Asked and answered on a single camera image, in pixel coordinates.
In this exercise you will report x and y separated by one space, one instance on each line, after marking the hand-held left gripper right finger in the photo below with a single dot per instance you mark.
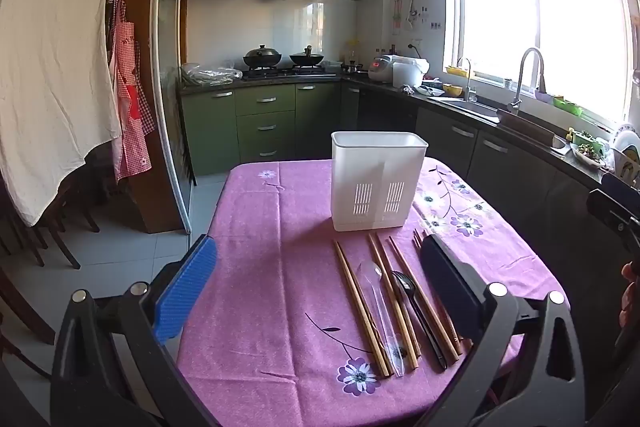
450 287

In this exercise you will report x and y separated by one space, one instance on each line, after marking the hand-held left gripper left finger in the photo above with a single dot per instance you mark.
187 287

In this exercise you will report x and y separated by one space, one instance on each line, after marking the black metal spoon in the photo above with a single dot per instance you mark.
410 292

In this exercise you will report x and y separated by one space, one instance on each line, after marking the ridged reddish brown chopstick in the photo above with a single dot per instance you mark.
451 332

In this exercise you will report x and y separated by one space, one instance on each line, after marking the dark brown wooden chopstick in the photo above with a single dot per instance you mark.
425 234

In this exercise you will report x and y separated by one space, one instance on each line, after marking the clear plastic spoon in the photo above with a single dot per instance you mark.
371 272

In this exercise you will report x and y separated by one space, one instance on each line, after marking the light bamboo chopstick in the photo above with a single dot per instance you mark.
357 302
353 274

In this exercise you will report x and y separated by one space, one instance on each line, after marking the white plastic utensil holder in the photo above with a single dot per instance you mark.
370 167

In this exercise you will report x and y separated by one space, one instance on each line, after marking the person's right hand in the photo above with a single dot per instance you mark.
631 297

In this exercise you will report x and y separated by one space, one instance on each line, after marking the white plates in rack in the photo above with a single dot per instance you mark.
627 152

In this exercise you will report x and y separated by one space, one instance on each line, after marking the plate of food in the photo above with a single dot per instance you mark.
589 153

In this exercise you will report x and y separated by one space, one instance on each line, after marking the dark kitchen countertop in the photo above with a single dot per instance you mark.
560 149

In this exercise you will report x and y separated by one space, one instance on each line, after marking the purple floral tablecloth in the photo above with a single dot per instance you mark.
280 257

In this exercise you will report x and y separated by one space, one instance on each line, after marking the green plastic container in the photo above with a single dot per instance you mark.
567 107

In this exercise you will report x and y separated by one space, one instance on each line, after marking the dark sink base cabinet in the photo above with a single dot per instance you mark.
500 162

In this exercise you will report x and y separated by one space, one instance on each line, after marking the dark wooden chair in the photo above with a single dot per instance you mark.
65 227

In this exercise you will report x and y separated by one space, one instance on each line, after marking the tall arched steel faucet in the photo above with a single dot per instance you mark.
519 77

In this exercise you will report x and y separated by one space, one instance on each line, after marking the steel sink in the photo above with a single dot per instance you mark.
470 108

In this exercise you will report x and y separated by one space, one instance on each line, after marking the red checkered apron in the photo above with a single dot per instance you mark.
131 117

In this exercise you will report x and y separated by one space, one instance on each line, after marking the glass sliding door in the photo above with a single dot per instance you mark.
170 107

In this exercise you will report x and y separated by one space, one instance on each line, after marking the small steel faucet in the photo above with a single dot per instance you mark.
469 82

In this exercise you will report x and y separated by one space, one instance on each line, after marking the green lower cabinet with drawers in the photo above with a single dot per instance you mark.
265 107

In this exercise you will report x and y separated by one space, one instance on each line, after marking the yellow bowl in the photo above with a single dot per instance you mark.
452 90

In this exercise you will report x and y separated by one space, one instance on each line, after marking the kitchen window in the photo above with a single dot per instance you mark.
540 17

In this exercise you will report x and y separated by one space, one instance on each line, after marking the yellow tray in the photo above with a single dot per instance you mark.
456 70

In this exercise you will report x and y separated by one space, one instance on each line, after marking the clear plastic bag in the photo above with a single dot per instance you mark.
207 74

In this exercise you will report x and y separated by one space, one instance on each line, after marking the white boxy kitchen appliance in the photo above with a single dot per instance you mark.
410 69

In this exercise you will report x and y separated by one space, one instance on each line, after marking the white rice cooker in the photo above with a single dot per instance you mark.
382 68

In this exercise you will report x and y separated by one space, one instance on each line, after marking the brown wooden partition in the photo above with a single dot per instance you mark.
150 57

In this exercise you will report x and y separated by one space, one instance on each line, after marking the gas stove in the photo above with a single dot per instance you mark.
287 72

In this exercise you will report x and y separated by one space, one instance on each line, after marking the small dark pot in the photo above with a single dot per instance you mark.
352 67

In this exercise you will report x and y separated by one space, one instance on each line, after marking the black wok with lid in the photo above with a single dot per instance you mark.
262 56

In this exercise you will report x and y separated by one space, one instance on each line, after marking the black open wok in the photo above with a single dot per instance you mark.
306 58

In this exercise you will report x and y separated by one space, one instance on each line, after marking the white hanging cloth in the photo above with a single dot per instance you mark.
50 57

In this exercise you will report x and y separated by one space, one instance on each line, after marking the wall power outlet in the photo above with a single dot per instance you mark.
415 44

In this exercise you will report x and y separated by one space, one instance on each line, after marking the hanging wall decoration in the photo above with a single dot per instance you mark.
397 14
413 12

